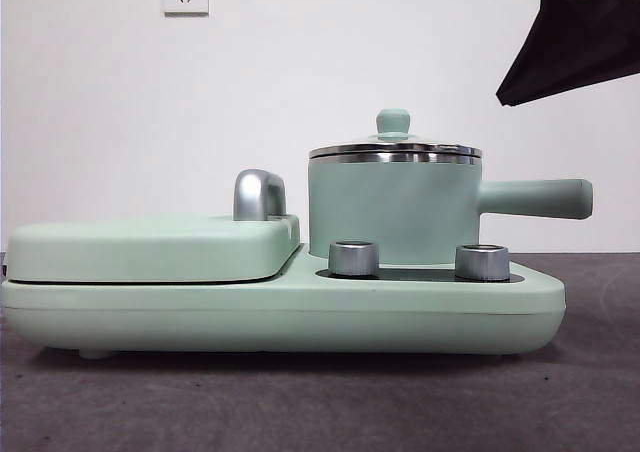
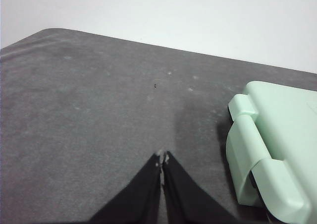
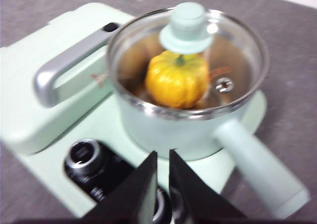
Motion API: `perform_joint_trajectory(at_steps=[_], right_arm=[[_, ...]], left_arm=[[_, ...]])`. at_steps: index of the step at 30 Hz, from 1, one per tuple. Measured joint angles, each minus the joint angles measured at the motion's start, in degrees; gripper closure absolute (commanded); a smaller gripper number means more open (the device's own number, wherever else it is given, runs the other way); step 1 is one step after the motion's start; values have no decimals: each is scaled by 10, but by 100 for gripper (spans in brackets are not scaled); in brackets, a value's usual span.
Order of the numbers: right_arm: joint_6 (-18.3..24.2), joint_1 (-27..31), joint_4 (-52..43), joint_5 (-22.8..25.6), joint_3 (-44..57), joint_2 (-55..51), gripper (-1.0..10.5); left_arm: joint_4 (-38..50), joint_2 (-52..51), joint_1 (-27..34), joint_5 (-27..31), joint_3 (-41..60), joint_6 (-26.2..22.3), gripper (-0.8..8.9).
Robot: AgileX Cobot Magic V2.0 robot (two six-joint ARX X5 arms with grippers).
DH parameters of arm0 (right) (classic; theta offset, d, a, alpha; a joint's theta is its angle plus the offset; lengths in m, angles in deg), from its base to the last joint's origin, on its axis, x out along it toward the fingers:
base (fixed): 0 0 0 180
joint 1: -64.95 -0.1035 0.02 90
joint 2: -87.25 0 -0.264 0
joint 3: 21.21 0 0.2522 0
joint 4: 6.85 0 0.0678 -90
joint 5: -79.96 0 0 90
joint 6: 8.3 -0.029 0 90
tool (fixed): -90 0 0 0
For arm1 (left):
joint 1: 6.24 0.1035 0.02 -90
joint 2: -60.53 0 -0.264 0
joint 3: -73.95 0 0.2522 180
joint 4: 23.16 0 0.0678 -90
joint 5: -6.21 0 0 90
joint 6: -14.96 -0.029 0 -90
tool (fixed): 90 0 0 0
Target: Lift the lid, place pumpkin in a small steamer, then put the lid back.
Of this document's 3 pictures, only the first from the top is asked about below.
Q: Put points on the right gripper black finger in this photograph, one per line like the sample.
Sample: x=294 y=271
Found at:
x=600 y=78
x=575 y=37

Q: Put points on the glass lid with green knob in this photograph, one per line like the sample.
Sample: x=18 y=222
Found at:
x=392 y=122

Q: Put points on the silver control knob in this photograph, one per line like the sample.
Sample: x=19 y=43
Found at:
x=481 y=263
x=352 y=259

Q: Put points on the mint green breakfast machine base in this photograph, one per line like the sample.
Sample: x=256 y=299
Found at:
x=350 y=317

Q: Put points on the mint green hinged griddle cover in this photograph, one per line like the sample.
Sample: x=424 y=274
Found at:
x=150 y=247

